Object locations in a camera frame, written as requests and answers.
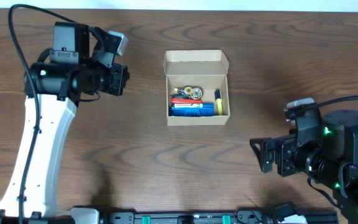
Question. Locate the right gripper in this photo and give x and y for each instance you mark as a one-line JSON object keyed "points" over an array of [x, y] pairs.
{"points": [[286, 147]]}

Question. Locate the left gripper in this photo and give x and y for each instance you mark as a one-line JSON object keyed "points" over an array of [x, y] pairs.
{"points": [[119, 73]]}

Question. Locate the yellow highlighter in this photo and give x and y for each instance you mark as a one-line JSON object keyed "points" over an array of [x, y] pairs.
{"points": [[219, 106]]}

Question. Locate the blue plastic whiteboard eraser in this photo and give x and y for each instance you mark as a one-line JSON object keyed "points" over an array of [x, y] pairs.
{"points": [[191, 112]]}

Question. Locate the correction tape dispenser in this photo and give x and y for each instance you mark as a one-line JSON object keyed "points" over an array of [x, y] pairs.
{"points": [[191, 92]]}

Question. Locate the cardboard box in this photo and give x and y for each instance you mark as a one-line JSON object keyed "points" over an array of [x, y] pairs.
{"points": [[204, 68]]}

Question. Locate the black whiteboard marker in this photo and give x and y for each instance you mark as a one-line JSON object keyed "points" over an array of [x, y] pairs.
{"points": [[217, 94]]}

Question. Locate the blue whiteboard marker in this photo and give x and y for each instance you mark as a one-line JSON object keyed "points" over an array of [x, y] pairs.
{"points": [[192, 105]]}

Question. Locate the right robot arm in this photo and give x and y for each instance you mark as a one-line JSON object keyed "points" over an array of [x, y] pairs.
{"points": [[325, 148]]}

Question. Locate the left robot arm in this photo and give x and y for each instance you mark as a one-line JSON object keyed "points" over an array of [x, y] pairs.
{"points": [[53, 92]]}

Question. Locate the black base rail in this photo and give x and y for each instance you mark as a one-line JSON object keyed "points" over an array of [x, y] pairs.
{"points": [[238, 217]]}

